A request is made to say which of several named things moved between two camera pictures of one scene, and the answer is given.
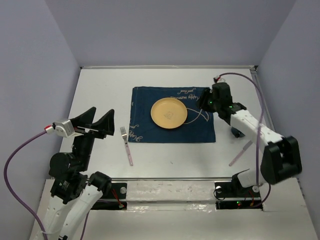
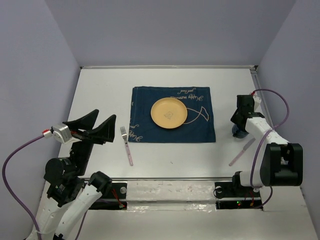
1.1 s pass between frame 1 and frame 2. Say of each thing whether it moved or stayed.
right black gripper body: moved
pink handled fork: stayed
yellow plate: stayed
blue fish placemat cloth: stayed
